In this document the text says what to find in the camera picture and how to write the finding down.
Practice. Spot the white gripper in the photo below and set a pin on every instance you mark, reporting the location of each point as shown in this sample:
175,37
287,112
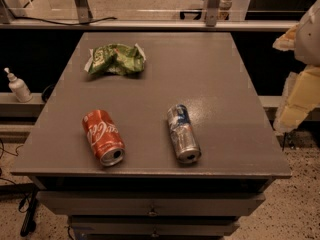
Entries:
309,39

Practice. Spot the silver blue redbull can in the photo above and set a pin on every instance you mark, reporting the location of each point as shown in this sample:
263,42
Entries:
186,147

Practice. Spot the red coca-cola can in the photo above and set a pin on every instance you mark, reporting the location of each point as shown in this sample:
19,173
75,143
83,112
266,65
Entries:
103,137

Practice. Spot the green crumpled chip bag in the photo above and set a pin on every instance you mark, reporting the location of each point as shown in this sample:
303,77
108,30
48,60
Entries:
118,59

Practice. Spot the grey drawer cabinet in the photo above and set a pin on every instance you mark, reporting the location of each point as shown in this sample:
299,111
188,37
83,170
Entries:
204,200

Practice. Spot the upper drawer knob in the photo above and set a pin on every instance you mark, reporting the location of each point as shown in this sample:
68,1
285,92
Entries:
152,212

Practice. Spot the drawer knob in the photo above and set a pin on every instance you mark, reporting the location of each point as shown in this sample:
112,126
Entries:
152,212
154,234

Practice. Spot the lower drawer knob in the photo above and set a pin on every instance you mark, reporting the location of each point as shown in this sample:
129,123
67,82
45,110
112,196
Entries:
154,234

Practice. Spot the white pump bottle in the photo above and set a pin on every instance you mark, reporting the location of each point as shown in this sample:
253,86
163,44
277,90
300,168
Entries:
18,87

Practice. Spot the black floor stand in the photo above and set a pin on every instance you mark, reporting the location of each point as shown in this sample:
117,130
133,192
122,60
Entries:
29,225

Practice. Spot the metal frame post right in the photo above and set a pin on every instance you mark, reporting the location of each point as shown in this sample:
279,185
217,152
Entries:
212,7

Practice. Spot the metal frame post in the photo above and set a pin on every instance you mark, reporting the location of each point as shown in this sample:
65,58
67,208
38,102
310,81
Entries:
83,11
212,7

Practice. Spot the metal frame post left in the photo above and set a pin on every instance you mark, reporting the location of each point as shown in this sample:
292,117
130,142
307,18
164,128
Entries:
83,11

